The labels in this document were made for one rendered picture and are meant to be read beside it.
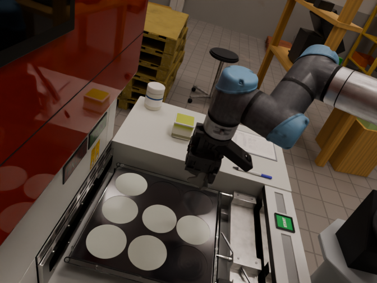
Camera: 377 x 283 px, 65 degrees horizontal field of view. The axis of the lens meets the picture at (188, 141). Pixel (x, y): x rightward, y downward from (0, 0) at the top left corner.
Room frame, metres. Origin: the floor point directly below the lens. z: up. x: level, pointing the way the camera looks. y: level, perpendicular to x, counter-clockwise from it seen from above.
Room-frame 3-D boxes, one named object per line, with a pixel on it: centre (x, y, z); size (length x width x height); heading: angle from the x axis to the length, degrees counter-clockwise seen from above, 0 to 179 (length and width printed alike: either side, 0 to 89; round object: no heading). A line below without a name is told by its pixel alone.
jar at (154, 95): (1.05, 0.18, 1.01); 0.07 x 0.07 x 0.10
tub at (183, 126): (0.92, 0.03, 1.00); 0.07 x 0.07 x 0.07; 6
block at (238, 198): (0.75, -0.24, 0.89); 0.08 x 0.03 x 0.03; 92
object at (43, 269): (0.53, 0.23, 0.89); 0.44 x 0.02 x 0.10; 2
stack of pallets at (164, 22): (3.03, 0.73, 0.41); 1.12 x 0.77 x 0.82; 2
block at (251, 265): (0.51, -0.25, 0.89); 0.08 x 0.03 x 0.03; 92
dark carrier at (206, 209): (0.56, 0.02, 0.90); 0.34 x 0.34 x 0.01; 2
